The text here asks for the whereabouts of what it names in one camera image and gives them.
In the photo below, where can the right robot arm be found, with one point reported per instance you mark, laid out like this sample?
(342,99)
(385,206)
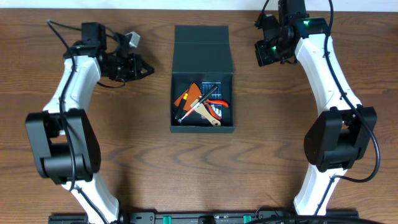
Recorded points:
(341,144)

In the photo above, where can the red black cutting pliers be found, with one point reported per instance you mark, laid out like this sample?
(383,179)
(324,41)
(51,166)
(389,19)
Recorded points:
(209,103)

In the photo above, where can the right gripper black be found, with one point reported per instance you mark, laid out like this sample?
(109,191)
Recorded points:
(263,57)

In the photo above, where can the dark green box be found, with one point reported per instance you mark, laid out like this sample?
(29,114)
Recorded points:
(202,54)

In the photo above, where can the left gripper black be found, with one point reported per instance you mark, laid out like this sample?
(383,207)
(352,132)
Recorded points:
(137,68)

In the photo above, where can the orange scraper wooden handle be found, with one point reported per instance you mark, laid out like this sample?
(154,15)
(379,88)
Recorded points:
(177,101)

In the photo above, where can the blue precision screwdriver set case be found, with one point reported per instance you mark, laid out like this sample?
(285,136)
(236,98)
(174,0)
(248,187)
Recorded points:
(216,95)

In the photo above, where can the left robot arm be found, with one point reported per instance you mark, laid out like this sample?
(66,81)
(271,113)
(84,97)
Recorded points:
(62,140)

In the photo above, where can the black yellow screwdriver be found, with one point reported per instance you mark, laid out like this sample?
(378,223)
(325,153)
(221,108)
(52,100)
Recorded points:
(183,105)

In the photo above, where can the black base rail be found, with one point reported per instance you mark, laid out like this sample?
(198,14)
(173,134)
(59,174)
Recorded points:
(262,216)

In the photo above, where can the small claw hammer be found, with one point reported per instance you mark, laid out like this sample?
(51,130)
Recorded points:
(197,101)

